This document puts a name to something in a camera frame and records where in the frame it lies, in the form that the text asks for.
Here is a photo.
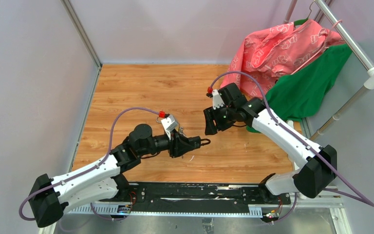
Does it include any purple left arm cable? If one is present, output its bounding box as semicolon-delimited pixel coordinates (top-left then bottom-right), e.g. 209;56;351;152
19;107;162;222

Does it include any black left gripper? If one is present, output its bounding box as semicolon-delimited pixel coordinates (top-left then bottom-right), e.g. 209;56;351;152
139;129;195;158

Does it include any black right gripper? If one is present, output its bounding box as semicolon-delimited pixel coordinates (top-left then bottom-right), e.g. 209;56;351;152
203;103;236;136

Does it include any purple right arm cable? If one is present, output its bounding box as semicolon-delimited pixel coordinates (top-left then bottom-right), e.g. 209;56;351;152
210;71;374;223

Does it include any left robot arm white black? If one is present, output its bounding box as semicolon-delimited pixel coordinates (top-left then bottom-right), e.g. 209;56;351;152
28;124;201;228

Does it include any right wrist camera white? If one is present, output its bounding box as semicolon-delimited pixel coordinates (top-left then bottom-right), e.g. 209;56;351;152
206;86;225;110

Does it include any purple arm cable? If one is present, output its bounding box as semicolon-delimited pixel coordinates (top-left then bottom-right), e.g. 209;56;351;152
19;107;162;222
210;71;374;223

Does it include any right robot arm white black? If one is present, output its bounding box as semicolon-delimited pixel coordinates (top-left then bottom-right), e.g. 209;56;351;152
204;83;337;204

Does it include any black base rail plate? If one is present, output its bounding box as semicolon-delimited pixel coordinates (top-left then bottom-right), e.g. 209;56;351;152
53;181;342;217

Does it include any green garment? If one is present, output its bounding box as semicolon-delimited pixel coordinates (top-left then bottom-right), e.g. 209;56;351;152
240;44;352;120

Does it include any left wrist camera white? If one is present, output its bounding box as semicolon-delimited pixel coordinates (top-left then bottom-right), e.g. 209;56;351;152
158;111;180;133

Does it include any pink patterned garment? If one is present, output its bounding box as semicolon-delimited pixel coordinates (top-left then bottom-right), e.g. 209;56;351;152
221;19;344;98

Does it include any metal clothes rack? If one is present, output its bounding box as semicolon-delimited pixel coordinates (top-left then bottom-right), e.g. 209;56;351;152
283;0;374;199

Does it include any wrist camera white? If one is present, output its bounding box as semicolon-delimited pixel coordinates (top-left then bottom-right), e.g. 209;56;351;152
206;86;225;110
158;111;180;133

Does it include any aluminium corner frame post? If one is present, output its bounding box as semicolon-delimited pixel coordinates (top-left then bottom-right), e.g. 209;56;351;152
60;0;102;71

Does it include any black padlock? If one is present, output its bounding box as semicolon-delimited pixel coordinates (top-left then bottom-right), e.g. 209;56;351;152
188;136;211;149

